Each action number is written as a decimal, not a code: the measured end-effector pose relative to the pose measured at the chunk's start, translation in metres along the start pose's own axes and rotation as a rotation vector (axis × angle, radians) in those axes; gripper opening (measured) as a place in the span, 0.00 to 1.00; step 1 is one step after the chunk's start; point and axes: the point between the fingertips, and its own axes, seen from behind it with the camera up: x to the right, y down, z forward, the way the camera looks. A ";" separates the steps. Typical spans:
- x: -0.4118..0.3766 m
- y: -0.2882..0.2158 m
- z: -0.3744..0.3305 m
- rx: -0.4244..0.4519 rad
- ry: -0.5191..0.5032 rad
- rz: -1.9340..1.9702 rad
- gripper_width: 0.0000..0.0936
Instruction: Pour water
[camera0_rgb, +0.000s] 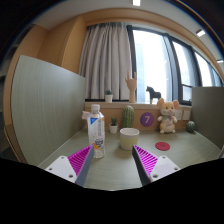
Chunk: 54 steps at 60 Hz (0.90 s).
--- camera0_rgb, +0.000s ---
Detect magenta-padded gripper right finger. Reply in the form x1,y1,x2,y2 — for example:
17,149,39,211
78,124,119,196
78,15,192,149
131,144,182,187

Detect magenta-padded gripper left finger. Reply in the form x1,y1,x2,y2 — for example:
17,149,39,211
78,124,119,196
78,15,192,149
44,144,95,188

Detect clear plastic drink bottle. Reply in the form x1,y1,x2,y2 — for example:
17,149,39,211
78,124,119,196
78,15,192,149
86,103,106,159

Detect flat round red coaster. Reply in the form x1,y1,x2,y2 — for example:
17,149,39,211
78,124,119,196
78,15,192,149
154,141,171,152

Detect pale yellow-white cup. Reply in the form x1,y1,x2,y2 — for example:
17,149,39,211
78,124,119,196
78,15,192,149
119,127,141,151

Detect round purple sign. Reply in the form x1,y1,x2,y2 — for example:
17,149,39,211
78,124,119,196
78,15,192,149
139,111,156,128

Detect small round green cactus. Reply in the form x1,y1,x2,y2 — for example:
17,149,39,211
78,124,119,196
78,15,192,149
185,120,197,134

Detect plush mouse toy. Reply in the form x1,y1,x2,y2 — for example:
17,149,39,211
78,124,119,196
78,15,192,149
156,97,181,135

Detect pink horse figurine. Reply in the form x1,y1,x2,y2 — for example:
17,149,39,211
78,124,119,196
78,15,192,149
81,110,92,121

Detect tall green cactus ornament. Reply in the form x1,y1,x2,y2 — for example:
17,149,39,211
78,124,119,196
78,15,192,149
121,105,135,129

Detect small plant in white pot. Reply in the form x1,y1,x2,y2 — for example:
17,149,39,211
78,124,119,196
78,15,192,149
104,89,114,103
109,116,119,135

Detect grey-green desk partition panel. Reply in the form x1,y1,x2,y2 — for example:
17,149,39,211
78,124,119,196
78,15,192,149
191,85,224,150
10,54,87,167

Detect black horse figurine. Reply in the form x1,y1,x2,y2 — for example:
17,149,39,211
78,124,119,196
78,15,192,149
145,85,162,105

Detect wooden hand model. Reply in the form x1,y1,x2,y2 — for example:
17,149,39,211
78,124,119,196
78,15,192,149
125,70,138,104

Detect dark-framed window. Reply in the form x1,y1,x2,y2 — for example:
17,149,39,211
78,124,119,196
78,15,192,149
126,24,223,106

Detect grey curtain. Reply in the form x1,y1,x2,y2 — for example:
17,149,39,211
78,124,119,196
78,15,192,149
78,22,134,101

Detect ceiling lights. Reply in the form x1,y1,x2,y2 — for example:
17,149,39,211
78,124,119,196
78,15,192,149
132,0,224,64

